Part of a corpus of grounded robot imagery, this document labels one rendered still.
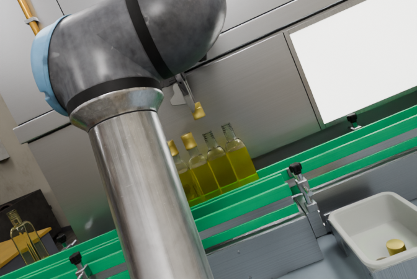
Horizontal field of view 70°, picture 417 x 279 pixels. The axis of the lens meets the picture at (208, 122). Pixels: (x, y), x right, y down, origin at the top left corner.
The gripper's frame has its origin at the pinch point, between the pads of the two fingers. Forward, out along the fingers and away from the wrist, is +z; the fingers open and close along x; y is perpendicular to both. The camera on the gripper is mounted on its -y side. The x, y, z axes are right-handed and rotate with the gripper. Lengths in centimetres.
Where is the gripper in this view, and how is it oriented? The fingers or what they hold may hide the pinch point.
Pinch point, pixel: (194, 106)
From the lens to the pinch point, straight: 85.2
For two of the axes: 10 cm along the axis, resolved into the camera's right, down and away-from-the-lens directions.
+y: -9.1, 3.9, 0.9
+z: 4.0, 9.1, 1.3
